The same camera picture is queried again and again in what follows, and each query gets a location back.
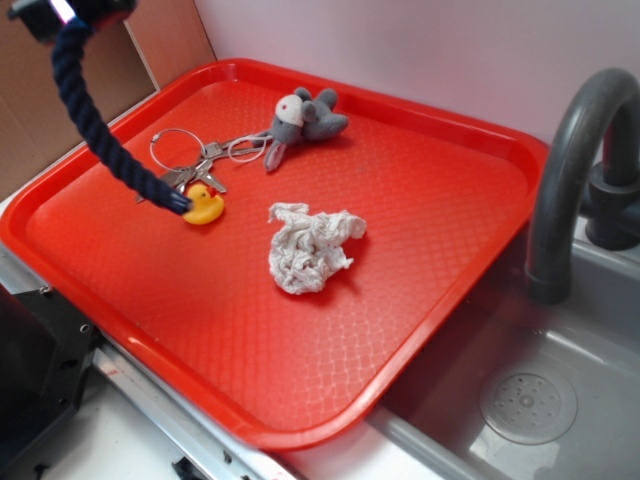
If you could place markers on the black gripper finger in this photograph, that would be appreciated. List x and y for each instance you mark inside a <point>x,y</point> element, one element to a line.
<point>99,14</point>
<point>42,18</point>

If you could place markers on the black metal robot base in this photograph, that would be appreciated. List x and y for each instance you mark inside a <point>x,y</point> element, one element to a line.
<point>47,348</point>

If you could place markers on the brown cardboard panel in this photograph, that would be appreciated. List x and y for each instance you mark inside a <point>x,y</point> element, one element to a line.
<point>124,64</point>

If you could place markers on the yellow rubber duck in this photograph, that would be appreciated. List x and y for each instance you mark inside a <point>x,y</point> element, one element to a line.
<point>207,205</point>

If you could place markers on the grey plush mouse toy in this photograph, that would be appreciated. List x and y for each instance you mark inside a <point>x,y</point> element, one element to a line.
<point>299,118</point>

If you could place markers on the crumpled white cloth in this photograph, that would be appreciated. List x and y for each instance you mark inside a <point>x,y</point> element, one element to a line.
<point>308,248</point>

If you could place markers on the red plastic tray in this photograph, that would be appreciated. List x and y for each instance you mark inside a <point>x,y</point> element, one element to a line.
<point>442,195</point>

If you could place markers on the grey plastic faucet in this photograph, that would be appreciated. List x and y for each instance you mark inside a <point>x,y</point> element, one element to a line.
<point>608,98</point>

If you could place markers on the grey plastic sink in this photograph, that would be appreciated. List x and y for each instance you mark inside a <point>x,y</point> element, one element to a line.
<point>592,339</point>

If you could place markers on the round sink drain cover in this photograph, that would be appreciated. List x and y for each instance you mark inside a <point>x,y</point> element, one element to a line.
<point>528,403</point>

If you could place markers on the silver keys on ring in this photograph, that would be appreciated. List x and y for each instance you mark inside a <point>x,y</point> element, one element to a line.
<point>241,150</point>

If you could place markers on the dark grey faucet handle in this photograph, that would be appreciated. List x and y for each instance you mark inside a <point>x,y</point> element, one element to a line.
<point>611,201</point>

